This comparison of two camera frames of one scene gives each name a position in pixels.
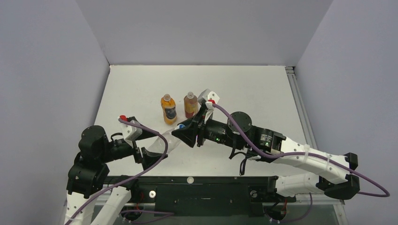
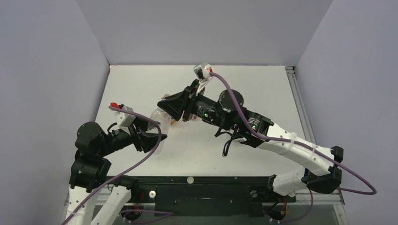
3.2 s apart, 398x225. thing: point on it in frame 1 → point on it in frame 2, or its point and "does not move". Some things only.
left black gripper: (149, 158) → (147, 140)
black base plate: (203, 196) does not move
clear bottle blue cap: (159, 145) → (164, 120)
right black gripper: (201, 131) → (189, 101)
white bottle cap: (190, 180) does not move
